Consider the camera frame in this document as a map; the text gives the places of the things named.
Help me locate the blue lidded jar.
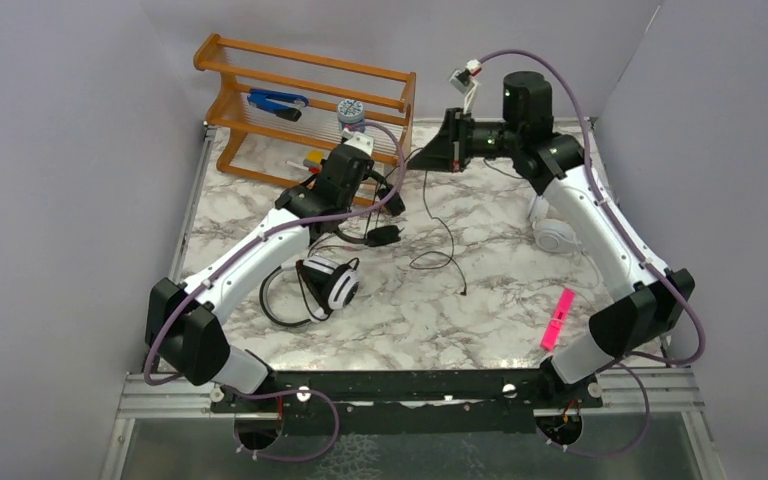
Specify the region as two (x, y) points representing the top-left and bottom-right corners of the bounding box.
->
(336, 98), (365, 132)

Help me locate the yellow grey small object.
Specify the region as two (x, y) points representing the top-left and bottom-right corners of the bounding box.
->
(303, 150), (325, 171)

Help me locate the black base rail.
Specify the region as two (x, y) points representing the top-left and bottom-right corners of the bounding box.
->
(210, 368), (603, 437)

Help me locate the black red headset cable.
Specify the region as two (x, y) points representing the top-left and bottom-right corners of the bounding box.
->
(307, 243), (362, 263)

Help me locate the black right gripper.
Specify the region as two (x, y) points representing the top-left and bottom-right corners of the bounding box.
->
(406, 109), (521, 175)

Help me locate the wooden orange shelf rack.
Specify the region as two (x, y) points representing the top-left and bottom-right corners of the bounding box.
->
(193, 33), (417, 187)

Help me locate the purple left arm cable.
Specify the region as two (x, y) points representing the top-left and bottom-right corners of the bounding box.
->
(142, 120), (409, 464)

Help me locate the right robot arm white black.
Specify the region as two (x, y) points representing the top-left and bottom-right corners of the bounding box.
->
(409, 71), (695, 407)

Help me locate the blue black hand tool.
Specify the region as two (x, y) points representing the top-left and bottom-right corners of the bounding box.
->
(247, 88), (309, 122)

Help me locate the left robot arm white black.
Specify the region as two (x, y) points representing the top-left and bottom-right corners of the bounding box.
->
(143, 134), (374, 411)

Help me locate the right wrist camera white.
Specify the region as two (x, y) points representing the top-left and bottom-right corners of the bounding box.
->
(449, 59), (483, 114)

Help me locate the red white marker pen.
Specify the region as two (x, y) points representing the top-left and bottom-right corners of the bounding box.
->
(285, 160), (320, 174)

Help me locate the white black gaming headset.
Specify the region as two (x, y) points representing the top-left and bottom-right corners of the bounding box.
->
(259, 255), (360, 328)

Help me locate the white over-ear headphones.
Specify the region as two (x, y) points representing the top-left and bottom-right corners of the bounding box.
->
(528, 195), (582, 254)

